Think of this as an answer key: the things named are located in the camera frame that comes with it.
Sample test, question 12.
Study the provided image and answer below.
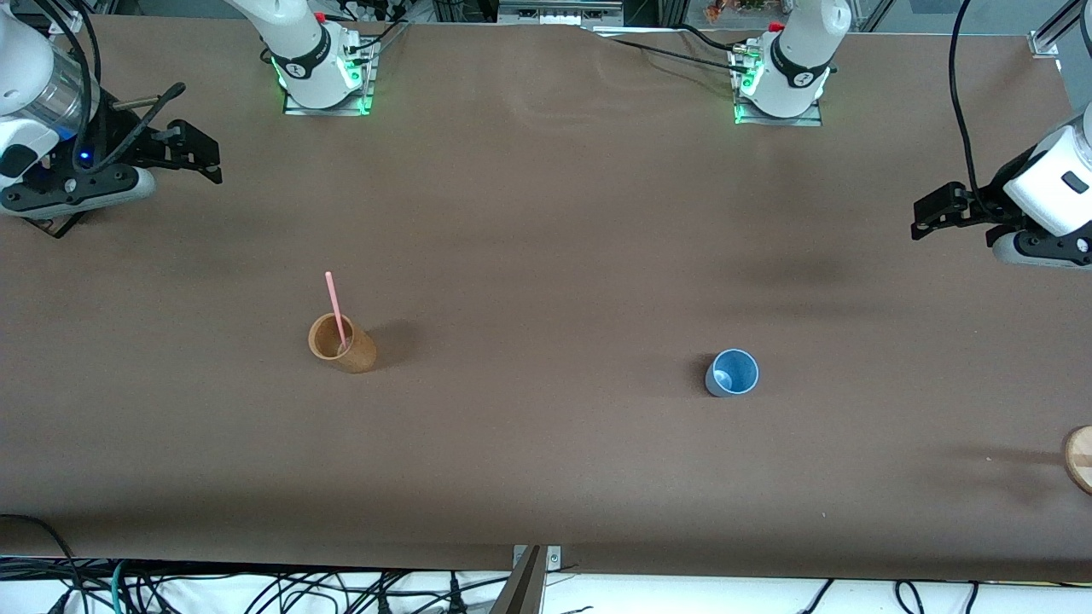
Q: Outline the pink chopstick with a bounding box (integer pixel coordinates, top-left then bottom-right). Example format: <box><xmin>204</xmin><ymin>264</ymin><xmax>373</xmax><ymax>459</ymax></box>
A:
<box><xmin>324</xmin><ymin>271</ymin><xmax>350</xmax><ymax>353</ymax></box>

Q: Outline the blue cup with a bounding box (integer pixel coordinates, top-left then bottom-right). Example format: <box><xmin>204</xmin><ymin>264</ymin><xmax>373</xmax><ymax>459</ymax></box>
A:
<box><xmin>705</xmin><ymin>349</ymin><xmax>759</xmax><ymax>398</ymax></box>

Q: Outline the brown wooden cup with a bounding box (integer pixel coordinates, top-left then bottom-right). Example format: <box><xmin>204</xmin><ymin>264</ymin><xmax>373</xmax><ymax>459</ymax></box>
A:
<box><xmin>308</xmin><ymin>313</ymin><xmax>377</xmax><ymax>374</ymax></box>

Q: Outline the round wooden disc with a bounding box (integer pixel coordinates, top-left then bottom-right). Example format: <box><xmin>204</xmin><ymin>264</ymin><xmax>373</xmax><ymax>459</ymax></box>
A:
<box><xmin>1062</xmin><ymin>426</ymin><xmax>1092</xmax><ymax>496</ymax></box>

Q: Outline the grey power strip device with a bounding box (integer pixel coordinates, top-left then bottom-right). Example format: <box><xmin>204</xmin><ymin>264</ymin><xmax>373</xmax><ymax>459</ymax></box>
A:
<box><xmin>497</xmin><ymin>0</ymin><xmax>625</xmax><ymax>27</ymax></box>

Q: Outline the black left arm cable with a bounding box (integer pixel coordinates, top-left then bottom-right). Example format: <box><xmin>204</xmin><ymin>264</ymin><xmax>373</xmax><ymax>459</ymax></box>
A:
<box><xmin>948</xmin><ymin>0</ymin><xmax>997</xmax><ymax>214</ymax></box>

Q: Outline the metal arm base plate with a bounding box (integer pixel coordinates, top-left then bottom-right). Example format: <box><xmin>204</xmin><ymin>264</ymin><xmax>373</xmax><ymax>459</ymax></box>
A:
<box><xmin>282</xmin><ymin>36</ymin><xmax>378</xmax><ymax>117</ymax></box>
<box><xmin>732</xmin><ymin>47</ymin><xmax>825</xmax><ymax>128</ymax></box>

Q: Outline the aluminium frame profile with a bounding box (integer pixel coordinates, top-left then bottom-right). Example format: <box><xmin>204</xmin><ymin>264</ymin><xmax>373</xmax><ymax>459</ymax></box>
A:
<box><xmin>1027</xmin><ymin>0</ymin><xmax>1092</xmax><ymax>60</ymax></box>

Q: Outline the short black table cable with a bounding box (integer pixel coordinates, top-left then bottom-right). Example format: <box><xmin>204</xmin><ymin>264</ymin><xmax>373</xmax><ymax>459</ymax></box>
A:
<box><xmin>674</xmin><ymin>23</ymin><xmax>745</xmax><ymax>54</ymax></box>

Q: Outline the long black table cable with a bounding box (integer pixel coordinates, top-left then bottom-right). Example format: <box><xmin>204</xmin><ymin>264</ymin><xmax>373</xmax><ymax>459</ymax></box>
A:
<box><xmin>607</xmin><ymin>36</ymin><xmax>753</xmax><ymax>78</ymax></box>

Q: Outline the black cable pair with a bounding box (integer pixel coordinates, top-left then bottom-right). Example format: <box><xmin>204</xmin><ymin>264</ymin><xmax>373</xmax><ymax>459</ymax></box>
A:
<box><xmin>798</xmin><ymin>578</ymin><xmax>980</xmax><ymax>614</ymax></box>

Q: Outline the black floor cable loop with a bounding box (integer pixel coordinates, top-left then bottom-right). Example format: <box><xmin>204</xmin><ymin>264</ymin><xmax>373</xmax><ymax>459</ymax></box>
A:
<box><xmin>0</xmin><ymin>513</ymin><xmax>88</xmax><ymax>614</ymax></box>

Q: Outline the tangled black cable bundle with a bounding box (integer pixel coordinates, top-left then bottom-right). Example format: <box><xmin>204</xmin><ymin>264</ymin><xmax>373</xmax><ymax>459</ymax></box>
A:
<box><xmin>51</xmin><ymin>559</ymin><xmax>496</xmax><ymax>614</ymax></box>

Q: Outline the dark camera mount pole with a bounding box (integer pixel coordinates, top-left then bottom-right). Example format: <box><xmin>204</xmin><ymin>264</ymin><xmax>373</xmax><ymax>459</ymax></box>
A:
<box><xmin>490</xmin><ymin>546</ymin><xmax>548</xmax><ymax>614</ymax></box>

